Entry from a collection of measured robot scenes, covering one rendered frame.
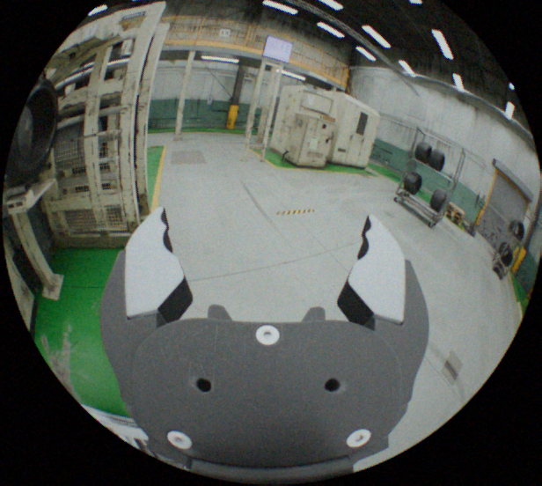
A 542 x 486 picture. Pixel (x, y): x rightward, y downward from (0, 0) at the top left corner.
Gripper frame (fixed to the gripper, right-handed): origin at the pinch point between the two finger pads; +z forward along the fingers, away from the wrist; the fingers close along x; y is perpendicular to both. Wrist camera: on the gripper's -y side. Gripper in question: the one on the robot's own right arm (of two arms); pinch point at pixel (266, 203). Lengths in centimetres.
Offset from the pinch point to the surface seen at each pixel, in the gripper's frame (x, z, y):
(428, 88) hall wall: 805, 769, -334
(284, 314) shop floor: 16, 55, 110
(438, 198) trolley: 353, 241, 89
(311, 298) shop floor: 38, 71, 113
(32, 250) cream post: -161, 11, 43
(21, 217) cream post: -158, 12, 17
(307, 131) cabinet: 87, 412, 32
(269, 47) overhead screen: -5, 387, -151
